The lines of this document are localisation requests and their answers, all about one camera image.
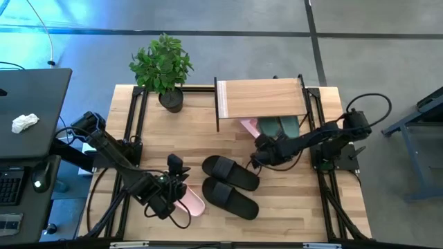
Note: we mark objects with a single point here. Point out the dark grey desk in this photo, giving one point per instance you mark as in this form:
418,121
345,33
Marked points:
34,97

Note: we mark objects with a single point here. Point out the pink rubber slide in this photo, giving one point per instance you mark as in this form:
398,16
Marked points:
250,125
195,207

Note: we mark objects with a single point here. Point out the green artificial plant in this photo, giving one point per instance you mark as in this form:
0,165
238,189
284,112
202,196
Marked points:
161,62

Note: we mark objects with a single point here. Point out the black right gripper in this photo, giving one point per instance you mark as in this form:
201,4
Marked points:
271,152

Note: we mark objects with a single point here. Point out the black plant pot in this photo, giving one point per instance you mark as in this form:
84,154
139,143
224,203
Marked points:
171,102

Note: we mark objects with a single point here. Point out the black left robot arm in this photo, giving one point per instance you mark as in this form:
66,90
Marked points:
107,148

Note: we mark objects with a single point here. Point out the black aluminium rig frame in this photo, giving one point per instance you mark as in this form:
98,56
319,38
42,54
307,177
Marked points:
315,103

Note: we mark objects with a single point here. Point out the silver phone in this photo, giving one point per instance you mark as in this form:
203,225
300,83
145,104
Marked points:
10,224

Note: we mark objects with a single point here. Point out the black computer mouse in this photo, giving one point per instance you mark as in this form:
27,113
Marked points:
41,176

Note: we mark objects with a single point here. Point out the blue-grey metal table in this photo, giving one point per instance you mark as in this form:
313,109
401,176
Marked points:
425,194

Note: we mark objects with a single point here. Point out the black rubber slide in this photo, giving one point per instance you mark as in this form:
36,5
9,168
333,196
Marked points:
232,200
235,174

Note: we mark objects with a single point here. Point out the black keyboard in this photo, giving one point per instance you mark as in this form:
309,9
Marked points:
10,188

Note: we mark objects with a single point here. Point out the white crumpled tissue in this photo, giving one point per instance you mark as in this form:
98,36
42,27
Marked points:
24,121

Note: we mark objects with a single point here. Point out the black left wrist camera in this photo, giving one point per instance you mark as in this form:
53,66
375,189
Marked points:
176,164

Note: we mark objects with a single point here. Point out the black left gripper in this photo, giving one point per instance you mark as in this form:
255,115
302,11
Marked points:
162,192

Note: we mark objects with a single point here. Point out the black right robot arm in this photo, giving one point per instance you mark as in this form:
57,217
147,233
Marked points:
328,133

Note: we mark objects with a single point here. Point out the wooden shelf with black frame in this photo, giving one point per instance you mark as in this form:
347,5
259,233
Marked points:
259,98

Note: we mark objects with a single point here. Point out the black round knob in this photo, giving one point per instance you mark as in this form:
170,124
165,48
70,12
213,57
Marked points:
51,229

